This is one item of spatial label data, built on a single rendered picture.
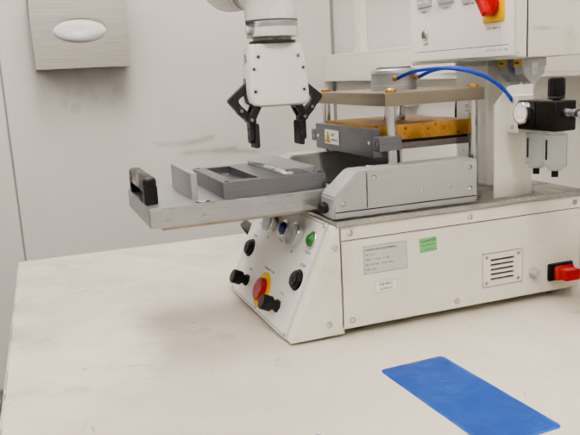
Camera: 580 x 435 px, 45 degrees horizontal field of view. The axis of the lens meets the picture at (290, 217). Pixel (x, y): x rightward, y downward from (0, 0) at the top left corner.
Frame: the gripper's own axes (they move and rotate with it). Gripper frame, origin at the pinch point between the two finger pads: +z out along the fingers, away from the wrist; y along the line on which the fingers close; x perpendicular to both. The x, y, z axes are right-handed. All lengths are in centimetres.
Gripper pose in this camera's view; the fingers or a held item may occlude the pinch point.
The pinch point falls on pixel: (277, 137)
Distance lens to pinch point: 117.0
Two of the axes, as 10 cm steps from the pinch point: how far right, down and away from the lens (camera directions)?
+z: 0.5, 9.8, 2.0
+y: 9.4, -1.1, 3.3
